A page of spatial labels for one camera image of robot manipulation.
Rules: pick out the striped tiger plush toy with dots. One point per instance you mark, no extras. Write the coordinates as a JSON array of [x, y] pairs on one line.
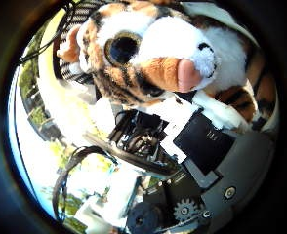
[[169, 58]]

